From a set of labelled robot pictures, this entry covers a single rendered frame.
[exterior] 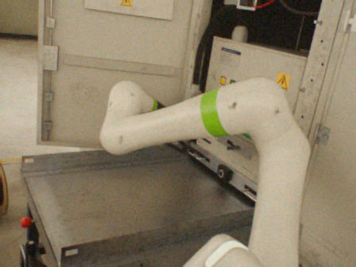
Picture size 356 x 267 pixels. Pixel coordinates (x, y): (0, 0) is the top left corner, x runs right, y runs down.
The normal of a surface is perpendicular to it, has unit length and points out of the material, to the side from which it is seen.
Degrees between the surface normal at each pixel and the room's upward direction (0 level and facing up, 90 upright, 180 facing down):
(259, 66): 90
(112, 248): 90
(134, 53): 90
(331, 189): 90
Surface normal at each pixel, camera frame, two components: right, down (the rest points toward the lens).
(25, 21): 0.50, 0.34
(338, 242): -0.85, 0.05
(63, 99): 0.16, 0.34
